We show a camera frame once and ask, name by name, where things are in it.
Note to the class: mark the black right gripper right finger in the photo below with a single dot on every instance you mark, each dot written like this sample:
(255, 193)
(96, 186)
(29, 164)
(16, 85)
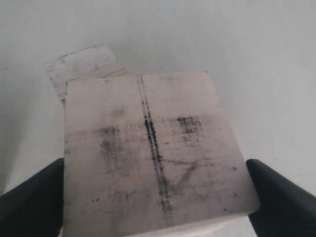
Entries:
(286, 209)

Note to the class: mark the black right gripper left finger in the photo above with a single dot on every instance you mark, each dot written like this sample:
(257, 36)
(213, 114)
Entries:
(35, 207)

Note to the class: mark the largest wooden cube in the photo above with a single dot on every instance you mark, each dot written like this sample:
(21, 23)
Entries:
(151, 156)

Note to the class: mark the medium-small wooden cube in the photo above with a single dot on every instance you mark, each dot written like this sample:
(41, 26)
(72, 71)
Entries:
(92, 62)

